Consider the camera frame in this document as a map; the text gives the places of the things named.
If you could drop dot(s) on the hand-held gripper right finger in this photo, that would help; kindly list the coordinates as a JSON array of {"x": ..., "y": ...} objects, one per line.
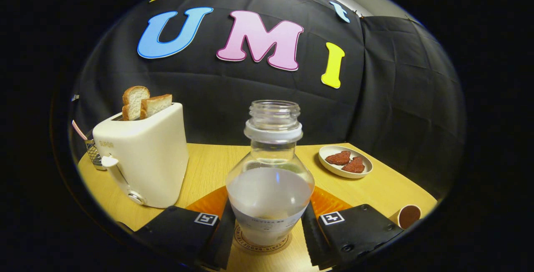
[{"x": 358, "y": 228}]

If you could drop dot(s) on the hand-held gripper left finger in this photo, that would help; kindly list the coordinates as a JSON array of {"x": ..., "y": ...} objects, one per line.
[{"x": 179, "y": 228}]

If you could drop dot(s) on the round wooden coaster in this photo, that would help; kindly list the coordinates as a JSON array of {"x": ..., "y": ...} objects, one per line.
[{"x": 258, "y": 249}]

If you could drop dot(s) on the clear plastic juice bottle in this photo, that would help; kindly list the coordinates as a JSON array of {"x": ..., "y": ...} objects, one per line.
[{"x": 269, "y": 197}]

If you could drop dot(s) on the red meat slice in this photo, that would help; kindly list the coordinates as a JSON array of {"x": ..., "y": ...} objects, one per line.
[
  {"x": 338, "y": 158},
  {"x": 354, "y": 166}
]

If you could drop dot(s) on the wooden table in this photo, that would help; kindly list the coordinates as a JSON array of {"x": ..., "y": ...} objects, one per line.
[{"x": 208, "y": 167}]

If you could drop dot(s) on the white round plate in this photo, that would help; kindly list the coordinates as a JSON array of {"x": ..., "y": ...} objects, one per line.
[{"x": 329, "y": 167}]

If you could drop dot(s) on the white toaster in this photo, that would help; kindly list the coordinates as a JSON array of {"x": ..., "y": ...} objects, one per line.
[{"x": 150, "y": 159}]

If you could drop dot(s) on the small toast bread slice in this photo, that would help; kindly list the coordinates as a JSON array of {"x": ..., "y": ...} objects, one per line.
[{"x": 157, "y": 105}]

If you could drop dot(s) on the large toast bread slice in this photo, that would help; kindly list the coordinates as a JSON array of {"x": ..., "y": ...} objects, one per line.
[{"x": 134, "y": 101}]

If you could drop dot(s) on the pink striped straw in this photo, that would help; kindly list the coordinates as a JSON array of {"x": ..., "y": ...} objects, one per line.
[{"x": 79, "y": 130}]

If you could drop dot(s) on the black backdrop cloth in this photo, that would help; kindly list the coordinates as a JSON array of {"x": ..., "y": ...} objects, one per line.
[{"x": 409, "y": 96}]

